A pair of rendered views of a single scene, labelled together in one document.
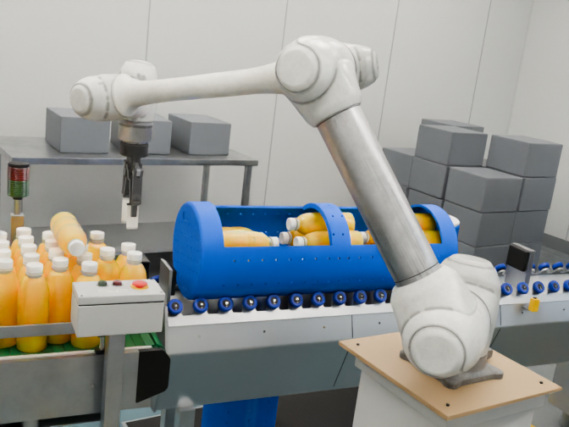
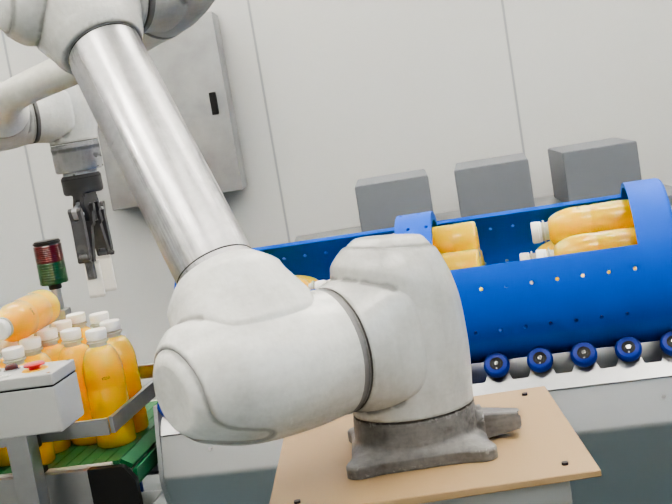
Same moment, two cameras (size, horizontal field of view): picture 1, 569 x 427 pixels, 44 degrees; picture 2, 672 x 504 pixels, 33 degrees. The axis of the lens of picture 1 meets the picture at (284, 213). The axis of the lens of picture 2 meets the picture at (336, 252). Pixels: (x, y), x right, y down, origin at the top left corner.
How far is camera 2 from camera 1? 1.29 m
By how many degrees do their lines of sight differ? 36
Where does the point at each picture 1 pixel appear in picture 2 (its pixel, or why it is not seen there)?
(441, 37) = not seen: outside the picture
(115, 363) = (24, 483)
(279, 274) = not seen: hidden behind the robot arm
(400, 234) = (156, 209)
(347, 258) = not seen: hidden behind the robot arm
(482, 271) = (369, 254)
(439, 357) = (177, 402)
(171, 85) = (21, 79)
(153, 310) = (41, 399)
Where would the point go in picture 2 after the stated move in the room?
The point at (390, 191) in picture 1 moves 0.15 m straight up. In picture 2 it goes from (143, 143) to (120, 20)
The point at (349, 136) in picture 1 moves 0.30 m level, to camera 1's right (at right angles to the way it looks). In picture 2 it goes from (87, 75) to (268, 35)
